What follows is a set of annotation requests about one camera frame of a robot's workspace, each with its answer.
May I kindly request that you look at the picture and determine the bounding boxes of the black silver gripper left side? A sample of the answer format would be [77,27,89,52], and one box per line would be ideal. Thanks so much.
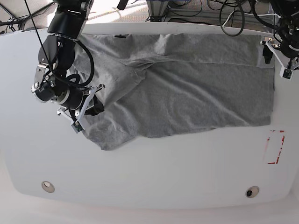
[260,18,299,71]

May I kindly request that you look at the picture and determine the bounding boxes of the white floor cable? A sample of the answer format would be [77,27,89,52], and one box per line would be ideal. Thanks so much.
[221,10,280,27]

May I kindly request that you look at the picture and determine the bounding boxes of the black arm cable left side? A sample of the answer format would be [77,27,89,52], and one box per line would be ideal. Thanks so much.
[205,0,281,38]

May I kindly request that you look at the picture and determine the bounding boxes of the red tape rectangle marker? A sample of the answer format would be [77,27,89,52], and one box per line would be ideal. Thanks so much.
[264,130,286,165]

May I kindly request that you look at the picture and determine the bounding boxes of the left table grommet hole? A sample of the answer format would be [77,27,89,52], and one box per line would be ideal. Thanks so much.
[41,181,55,193]

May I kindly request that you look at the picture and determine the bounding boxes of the table grommet hole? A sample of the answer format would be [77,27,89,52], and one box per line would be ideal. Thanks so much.
[245,186,260,198]
[41,181,55,193]

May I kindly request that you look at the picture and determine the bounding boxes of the black silver gripper right side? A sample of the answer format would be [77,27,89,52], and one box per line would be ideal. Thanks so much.
[31,63,106,126]

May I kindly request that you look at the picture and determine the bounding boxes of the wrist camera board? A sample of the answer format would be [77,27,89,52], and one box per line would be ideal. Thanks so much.
[279,67,293,80]
[71,121,85,133]

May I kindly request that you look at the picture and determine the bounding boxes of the grey T-shirt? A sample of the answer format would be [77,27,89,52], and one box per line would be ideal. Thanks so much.
[80,34,274,150]

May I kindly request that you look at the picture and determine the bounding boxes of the right table grommet hole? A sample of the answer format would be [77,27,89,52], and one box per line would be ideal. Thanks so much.
[245,186,260,198]

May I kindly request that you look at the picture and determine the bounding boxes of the black tripod legs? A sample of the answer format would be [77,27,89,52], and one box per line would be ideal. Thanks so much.
[0,0,57,33]

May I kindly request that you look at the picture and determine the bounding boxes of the wrist camera board left side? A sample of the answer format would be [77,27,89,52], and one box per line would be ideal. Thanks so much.
[279,67,293,80]

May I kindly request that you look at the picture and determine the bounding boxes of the aluminium frame stand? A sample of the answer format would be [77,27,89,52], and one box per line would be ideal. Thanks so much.
[146,0,171,22]

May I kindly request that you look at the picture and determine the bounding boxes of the wrist camera board right side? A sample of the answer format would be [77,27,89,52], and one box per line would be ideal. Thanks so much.
[71,121,85,133]

